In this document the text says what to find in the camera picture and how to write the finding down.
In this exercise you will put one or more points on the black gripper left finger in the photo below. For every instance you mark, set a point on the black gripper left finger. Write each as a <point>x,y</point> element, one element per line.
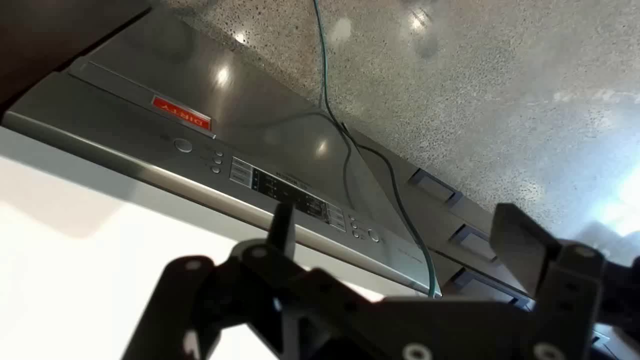
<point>193,300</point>

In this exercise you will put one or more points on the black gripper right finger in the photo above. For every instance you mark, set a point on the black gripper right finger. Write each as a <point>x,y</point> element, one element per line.
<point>572,286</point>

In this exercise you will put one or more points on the stainless steel Bosch dishwasher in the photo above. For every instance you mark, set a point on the stainless steel Bosch dishwasher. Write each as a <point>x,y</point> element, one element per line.
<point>266,106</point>

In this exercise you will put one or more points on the dark wood deep drawer front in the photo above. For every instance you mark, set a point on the dark wood deep drawer front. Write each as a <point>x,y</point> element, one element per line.
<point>392,166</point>
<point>433,231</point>

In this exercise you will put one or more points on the red warning sticker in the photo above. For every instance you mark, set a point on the red warning sticker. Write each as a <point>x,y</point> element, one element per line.
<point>181,113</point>

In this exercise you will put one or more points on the dark wood cabinet door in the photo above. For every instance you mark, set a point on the dark wood cabinet door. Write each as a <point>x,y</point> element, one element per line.
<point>46,33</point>

